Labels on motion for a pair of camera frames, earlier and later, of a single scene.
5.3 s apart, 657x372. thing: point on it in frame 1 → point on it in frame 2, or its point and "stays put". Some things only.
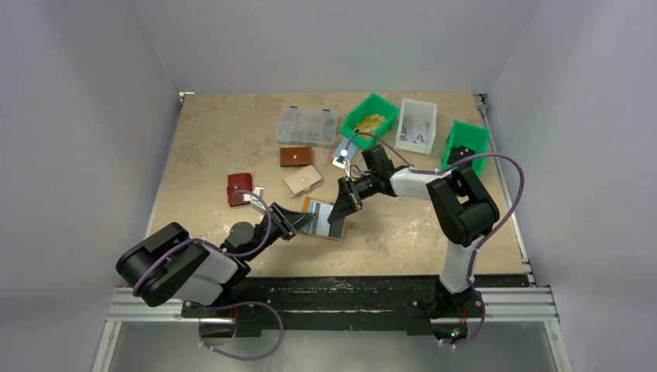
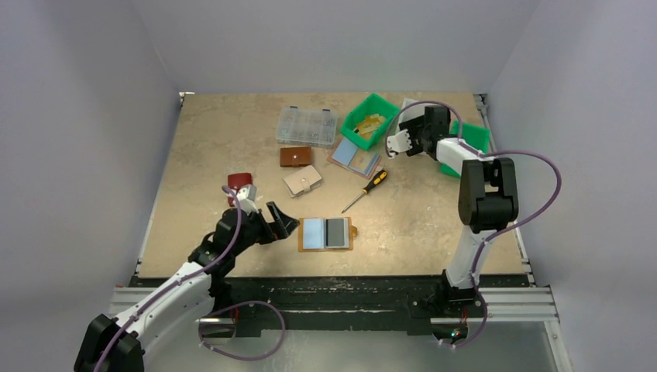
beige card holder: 302,180 stays put
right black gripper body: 350,193 → 417,136
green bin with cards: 369,118 stays put
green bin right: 473,137 stays put
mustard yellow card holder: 321,226 → 326,233
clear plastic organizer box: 311,128 stays put
